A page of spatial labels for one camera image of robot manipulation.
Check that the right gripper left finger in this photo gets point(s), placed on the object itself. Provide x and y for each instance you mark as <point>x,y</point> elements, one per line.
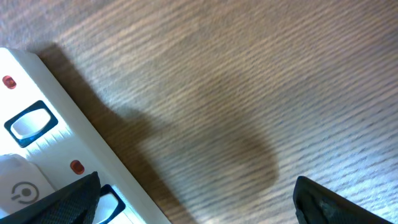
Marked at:
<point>75,204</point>

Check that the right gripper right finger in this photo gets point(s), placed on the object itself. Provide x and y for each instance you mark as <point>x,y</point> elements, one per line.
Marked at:
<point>315,204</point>

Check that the white power strip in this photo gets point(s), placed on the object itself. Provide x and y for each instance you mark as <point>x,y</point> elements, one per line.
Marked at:
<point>40,122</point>

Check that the white charger plug adapter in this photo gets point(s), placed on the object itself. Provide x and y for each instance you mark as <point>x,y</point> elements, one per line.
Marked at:
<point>22,184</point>

